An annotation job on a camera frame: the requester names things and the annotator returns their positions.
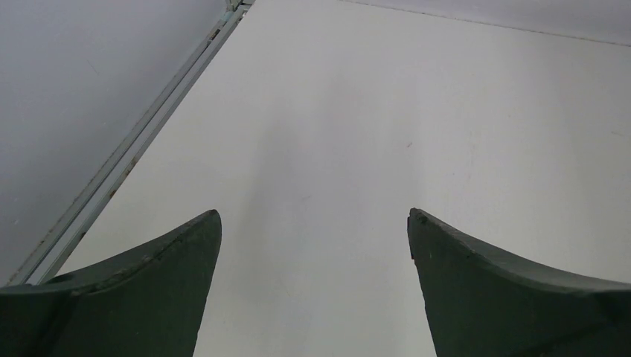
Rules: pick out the aluminium frame rail left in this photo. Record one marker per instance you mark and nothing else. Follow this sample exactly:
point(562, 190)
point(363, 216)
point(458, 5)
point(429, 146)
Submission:
point(85, 88)

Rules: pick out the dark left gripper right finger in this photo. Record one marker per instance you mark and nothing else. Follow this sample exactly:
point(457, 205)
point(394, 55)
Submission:
point(481, 300)

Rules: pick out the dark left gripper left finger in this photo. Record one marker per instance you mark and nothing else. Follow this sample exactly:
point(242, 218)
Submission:
point(146, 301)

